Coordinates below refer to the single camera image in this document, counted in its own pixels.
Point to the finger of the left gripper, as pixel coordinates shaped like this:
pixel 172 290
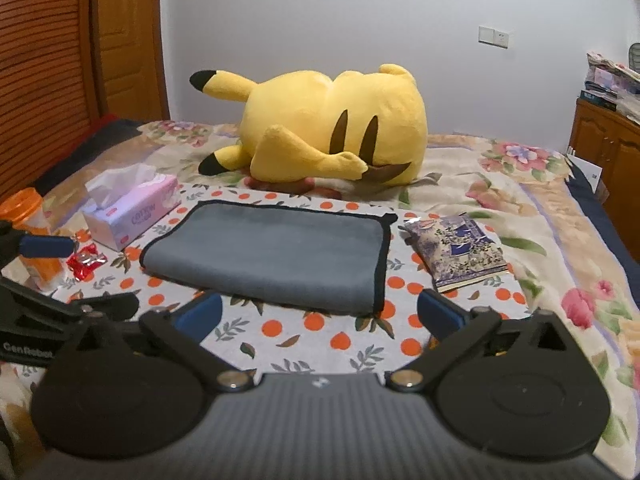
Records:
pixel 117 307
pixel 46 246

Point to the orange plastic cup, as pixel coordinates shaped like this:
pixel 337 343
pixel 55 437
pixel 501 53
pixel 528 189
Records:
pixel 24 210

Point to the pink tissue box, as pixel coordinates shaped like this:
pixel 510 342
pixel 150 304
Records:
pixel 124 203

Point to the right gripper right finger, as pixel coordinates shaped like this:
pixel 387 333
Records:
pixel 459 333

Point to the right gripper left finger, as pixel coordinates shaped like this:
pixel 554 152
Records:
pixel 178 336

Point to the purple and grey towel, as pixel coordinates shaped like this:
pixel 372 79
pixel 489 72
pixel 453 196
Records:
pixel 298 257

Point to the floral bed blanket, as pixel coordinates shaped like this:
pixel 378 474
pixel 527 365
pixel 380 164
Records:
pixel 560 257

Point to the white wall switch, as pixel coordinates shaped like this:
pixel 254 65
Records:
pixel 493 37

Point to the yellow Pikachu plush toy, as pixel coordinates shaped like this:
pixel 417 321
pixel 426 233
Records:
pixel 354 127

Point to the stack of papers and books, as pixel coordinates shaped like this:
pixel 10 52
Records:
pixel 612 85

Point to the purple snack packet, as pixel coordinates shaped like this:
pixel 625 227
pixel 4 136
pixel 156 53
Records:
pixel 455 250

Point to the wooden slatted headboard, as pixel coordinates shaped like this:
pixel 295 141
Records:
pixel 66 66

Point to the wooden cabinet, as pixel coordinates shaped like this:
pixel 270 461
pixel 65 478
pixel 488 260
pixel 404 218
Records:
pixel 610 141

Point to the red candy wrapper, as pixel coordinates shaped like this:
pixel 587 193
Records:
pixel 85 261

